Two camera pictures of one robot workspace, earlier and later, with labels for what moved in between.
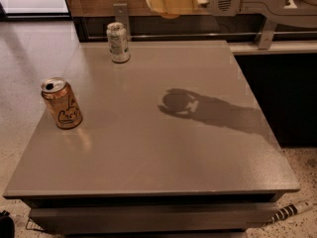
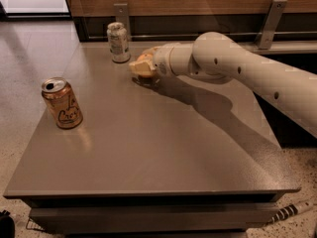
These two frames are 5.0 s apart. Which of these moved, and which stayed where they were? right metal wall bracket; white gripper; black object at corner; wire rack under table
Moved: white gripper
Stayed: black object at corner; right metal wall bracket; wire rack under table
